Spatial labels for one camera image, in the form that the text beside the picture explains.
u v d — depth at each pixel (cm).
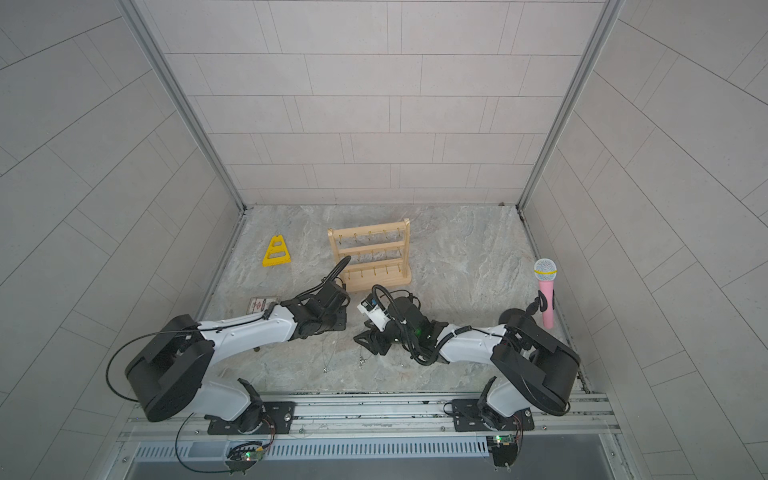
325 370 79
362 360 80
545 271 67
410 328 63
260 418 66
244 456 65
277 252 102
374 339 70
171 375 42
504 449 68
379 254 102
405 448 68
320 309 67
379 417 72
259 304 89
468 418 67
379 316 71
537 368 43
